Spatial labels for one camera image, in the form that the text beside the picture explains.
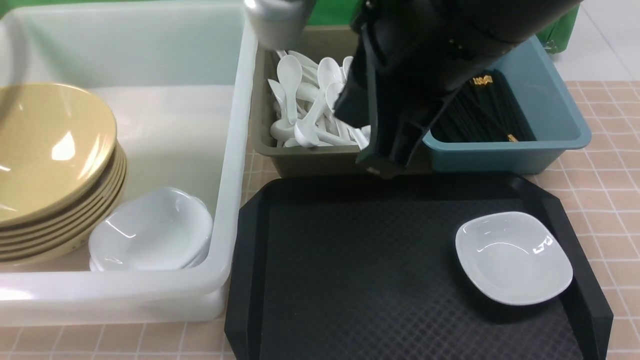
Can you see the pile of white soup spoons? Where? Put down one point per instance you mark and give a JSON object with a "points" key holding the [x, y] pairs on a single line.
{"points": [[306, 94]]}

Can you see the tan noodle bowl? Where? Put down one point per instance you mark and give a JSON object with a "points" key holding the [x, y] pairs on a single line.
{"points": [[55, 142]]}

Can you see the pile of black chopsticks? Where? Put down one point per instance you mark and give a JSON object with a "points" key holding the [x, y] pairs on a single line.
{"points": [[484, 110]]}

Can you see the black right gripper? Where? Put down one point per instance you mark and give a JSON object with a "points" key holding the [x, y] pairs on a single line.
{"points": [[400, 102]]}

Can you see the black plastic serving tray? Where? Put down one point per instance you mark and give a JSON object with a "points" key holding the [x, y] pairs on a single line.
{"points": [[357, 267]]}

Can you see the large white plastic tub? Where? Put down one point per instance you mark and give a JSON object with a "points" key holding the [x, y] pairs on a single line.
{"points": [[178, 76]]}

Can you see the white square side dish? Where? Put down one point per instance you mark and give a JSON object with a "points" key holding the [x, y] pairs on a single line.
{"points": [[513, 259]]}

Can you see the stack of white side dishes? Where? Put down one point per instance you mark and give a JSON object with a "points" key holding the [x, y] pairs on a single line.
{"points": [[163, 230]]}

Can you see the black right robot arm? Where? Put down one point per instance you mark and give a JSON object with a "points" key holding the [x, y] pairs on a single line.
{"points": [[476, 32]]}

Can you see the green cloth backdrop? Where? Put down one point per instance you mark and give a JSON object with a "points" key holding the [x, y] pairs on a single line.
{"points": [[555, 37]]}

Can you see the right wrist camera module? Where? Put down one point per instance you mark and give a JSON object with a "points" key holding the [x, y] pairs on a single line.
{"points": [[278, 24]]}

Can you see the stack of tan bowls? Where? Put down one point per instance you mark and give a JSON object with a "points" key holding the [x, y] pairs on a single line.
{"points": [[60, 229]]}

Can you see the teal plastic chopstick bin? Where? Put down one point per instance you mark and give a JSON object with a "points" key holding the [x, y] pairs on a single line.
{"points": [[549, 108]]}

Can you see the olive plastic spoon bin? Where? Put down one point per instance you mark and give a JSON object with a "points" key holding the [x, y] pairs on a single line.
{"points": [[316, 42]]}

